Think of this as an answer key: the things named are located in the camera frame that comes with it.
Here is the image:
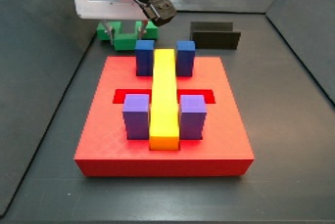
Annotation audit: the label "black U-shaped fixture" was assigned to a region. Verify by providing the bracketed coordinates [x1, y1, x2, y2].
[190, 22, 241, 50]

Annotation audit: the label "purple block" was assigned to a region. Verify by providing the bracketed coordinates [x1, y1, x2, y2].
[123, 94, 149, 140]
[179, 95, 206, 140]

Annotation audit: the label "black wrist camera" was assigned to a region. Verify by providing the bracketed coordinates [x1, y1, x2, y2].
[142, 0, 177, 26]

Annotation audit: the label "left purple block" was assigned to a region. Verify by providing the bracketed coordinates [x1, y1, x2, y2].
[123, 94, 149, 140]

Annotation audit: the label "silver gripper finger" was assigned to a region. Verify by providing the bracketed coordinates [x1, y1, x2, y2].
[102, 21, 114, 45]
[138, 21, 149, 40]

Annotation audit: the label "yellow long bar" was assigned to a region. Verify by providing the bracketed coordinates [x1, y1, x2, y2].
[149, 49, 179, 151]

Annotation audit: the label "dark blue block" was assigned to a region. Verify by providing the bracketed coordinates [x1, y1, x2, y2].
[135, 40, 154, 76]
[175, 41, 196, 77]

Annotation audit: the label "green bridge-shaped block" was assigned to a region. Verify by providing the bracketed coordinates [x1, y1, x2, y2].
[95, 21, 158, 51]

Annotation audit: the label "right purple block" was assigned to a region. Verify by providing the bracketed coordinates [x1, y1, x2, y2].
[179, 95, 206, 140]

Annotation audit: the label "right dark blue block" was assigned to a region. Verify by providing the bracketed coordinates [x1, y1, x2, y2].
[175, 41, 196, 77]

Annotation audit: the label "red base board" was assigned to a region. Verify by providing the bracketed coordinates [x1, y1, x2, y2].
[75, 57, 253, 177]

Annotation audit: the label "left dark blue block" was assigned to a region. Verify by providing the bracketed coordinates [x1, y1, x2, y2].
[135, 40, 154, 76]

